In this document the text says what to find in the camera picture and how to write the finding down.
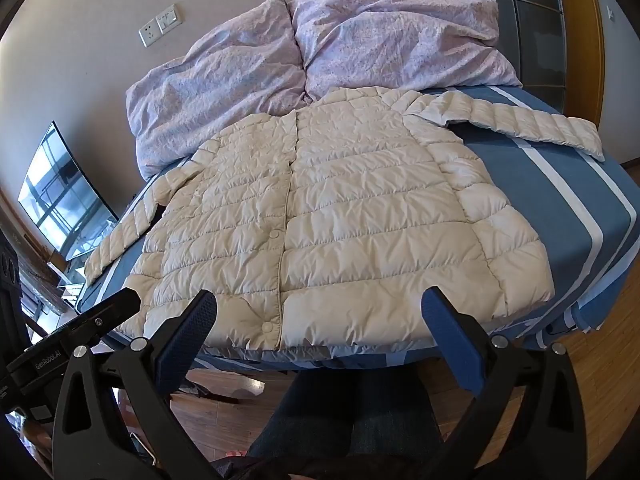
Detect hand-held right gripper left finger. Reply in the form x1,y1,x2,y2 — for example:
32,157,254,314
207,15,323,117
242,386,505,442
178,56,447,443
47,289,217,480

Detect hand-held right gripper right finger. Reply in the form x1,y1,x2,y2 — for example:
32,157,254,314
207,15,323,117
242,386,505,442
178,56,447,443
421,286,608,480

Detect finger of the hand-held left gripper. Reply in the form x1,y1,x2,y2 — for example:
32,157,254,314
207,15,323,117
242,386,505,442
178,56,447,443
65,288,142,347

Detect cream puffer jacket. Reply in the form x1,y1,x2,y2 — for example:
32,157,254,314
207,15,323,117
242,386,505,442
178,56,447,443
82,86,606,351

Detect glass table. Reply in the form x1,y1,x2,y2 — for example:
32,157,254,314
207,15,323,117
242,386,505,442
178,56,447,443
47,245,93,311

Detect curved black monitor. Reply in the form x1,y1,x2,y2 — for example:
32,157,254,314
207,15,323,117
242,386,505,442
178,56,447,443
17,121,120,262

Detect person's legs in jeans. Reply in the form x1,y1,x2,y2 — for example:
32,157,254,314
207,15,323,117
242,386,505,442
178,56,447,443
247,367,446,480

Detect bed with blue striped sheet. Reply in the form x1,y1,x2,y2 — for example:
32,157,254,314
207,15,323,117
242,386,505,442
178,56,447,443
75,85,640,376

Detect pink floral duvet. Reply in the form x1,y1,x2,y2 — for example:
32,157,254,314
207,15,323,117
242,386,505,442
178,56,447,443
125,0,307,181

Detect pink floral pillow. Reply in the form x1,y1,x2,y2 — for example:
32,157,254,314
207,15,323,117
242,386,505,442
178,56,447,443
289,0,523,101

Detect frosted glass door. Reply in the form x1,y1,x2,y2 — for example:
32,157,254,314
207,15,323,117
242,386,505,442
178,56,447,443
467,0,571,106

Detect white wall socket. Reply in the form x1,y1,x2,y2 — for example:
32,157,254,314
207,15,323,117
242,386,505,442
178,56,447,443
138,22,162,48

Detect white wall switch plate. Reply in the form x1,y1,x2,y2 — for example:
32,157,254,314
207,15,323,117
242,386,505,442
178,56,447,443
156,4,181,31

